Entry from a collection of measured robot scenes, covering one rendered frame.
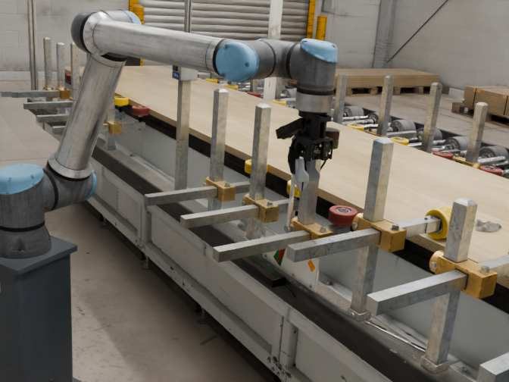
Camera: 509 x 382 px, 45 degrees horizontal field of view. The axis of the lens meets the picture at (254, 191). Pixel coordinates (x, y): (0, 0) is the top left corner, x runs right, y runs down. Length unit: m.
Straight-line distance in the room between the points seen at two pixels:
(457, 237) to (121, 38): 0.97
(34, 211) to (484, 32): 9.23
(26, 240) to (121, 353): 0.80
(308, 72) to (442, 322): 0.64
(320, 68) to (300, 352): 1.17
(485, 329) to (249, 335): 1.14
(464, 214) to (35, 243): 1.37
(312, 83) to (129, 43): 0.49
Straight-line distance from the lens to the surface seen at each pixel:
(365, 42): 12.05
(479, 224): 1.81
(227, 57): 1.44
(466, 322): 1.68
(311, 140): 1.50
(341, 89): 3.20
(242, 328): 2.57
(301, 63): 1.50
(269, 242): 1.61
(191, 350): 2.72
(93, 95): 1.99
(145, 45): 1.62
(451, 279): 1.30
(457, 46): 11.02
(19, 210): 2.09
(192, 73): 2.26
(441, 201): 1.98
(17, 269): 2.07
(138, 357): 2.68
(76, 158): 2.12
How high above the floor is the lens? 1.49
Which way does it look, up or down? 18 degrees down
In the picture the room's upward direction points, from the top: 4 degrees clockwise
